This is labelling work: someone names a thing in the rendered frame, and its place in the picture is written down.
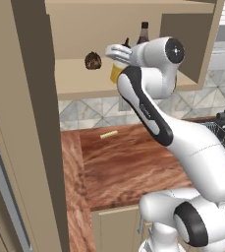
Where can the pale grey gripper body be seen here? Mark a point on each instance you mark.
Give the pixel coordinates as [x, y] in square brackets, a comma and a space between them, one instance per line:
[118, 51]

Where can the beige wall cabinet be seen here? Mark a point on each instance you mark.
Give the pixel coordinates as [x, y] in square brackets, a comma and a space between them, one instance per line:
[81, 29]

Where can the small dark bottle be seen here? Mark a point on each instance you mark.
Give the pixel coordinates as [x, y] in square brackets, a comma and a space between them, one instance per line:
[127, 42]

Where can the brown round fuzzy ball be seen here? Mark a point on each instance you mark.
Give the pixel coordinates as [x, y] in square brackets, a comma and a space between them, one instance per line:
[93, 61]

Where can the tall beige cabinet panel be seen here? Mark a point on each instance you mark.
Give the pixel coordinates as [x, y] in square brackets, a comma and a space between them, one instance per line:
[25, 98]

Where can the yellow mustard bottle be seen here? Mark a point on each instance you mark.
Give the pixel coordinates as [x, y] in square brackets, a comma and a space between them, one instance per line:
[115, 73]

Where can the small yellow stick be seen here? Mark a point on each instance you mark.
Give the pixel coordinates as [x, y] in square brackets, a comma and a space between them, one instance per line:
[109, 134]

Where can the beige base cabinet door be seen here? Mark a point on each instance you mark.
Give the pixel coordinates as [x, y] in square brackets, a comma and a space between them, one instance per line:
[117, 231]

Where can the dark syrup bottle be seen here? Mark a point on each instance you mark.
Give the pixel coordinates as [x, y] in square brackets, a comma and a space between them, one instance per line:
[143, 35]

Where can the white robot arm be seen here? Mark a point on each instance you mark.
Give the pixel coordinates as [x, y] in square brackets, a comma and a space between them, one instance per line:
[196, 154]

